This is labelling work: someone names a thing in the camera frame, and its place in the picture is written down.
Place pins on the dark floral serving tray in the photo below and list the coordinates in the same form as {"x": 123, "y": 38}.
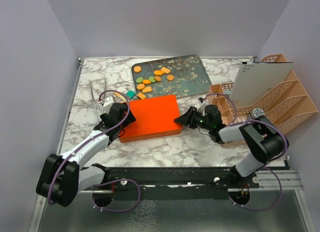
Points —
{"x": 190, "y": 76}

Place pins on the round biscuit cookie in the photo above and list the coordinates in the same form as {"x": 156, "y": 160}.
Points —
{"x": 140, "y": 87}
{"x": 170, "y": 77}
{"x": 137, "y": 69}

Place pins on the orange fish cookie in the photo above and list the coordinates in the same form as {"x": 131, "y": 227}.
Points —
{"x": 158, "y": 72}
{"x": 146, "y": 82}

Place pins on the round biscuit cookie upper right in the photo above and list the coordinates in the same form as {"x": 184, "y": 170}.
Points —
{"x": 170, "y": 77}

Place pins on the rectangular yellow biscuit upper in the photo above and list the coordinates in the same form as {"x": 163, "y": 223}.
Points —
{"x": 165, "y": 70}

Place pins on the white perforated board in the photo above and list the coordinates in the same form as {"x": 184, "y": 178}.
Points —
{"x": 255, "y": 79}

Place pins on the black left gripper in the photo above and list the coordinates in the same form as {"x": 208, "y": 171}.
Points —
{"x": 130, "y": 119}

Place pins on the orange fish cookie left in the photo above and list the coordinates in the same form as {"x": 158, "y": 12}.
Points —
{"x": 146, "y": 82}

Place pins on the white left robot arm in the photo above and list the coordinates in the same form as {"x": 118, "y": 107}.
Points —
{"x": 63, "y": 176}

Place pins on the green macaron left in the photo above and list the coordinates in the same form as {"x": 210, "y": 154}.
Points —
{"x": 139, "y": 80}

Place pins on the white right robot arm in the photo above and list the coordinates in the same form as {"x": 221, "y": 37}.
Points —
{"x": 263, "y": 139}

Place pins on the green macaron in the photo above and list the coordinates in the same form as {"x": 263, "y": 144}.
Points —
{"x": 139, "y": 80}
{"x": 152, "y": 79}

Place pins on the peach plastic desk organizer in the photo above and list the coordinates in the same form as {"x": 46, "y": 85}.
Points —
{"x": 287, "y": 105}

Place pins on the orange tin lid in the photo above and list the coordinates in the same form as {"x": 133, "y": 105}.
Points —
{"x": 154, "y": 115}

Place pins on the round biscuit cookie left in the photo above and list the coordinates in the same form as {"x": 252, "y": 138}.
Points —
{"x": 140, "y": 87}

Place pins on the orange cookie tin box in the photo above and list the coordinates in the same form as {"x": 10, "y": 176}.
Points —
{"x": 133, "y": 137}

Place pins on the green macaron right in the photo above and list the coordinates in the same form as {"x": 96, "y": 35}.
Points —
{"x": 152, "y": 79}

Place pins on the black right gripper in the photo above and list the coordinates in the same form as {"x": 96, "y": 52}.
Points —
{"x": 187, "y": 118}

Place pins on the round biscuit cookie far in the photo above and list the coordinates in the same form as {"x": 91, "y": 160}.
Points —
{"x": 137, "y": 69}

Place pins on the silver metal tongs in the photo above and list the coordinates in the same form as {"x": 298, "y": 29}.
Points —
{"x": 96, "y": 88}

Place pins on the orange fish cookie upper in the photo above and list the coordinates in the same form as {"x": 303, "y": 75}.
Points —
{"x": 158, "y": 72}

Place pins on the teal grey eraser block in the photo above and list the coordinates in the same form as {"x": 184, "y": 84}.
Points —
{"x": 130, "y": 94}

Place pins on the rectangular yellow biscuit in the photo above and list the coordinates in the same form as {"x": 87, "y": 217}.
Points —
{"x": 147, "y": 89}
{"x": 165, "y": 70}
{"x": 141, "y": 96}

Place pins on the rectangular yellow biscuit front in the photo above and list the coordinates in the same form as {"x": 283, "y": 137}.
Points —
{"x": 141, "y": 96}

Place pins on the rectangular yellow biscuit middle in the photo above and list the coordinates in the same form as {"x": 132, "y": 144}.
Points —
{"x": 147, "y": 89}

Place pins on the blue patterned round jar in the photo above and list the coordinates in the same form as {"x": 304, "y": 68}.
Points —
{"x": 256, "y": 113}

